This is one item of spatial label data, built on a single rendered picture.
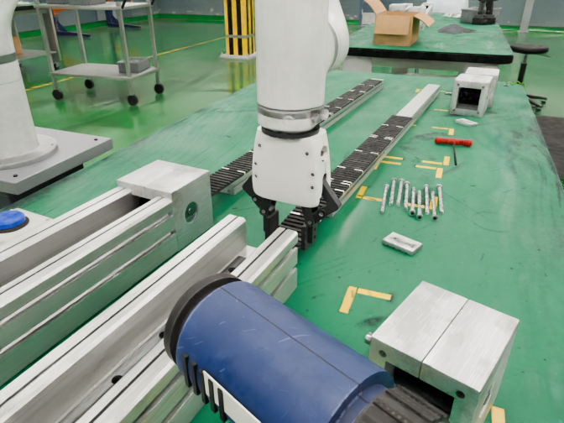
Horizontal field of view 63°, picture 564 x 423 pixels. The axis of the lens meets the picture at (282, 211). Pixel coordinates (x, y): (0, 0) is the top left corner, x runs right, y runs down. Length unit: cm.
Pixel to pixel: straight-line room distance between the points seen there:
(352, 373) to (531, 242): 61
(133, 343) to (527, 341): 42
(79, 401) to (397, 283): 39
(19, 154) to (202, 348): 87
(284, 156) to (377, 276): 20
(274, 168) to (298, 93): 11
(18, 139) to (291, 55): 66
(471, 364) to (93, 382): 31
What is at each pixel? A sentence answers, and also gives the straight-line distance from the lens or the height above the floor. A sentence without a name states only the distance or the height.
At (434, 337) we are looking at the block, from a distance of 41.
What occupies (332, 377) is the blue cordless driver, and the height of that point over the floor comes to 100.
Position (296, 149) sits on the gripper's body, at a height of 94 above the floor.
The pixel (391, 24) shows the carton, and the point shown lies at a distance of 269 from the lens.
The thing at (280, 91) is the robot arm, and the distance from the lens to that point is 55.
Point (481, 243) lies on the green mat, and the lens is 75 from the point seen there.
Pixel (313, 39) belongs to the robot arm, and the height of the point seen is 108.
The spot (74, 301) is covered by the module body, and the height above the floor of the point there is 81.
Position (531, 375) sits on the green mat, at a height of 78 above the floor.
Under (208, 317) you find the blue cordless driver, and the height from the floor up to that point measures 99.
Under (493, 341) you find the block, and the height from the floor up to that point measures 87.
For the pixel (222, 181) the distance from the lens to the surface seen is 82.
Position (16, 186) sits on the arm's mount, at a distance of 96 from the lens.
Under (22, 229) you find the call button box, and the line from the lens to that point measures 70.
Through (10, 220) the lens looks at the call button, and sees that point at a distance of 70.
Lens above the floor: 114
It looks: 28 degrees down
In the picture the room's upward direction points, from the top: straight up
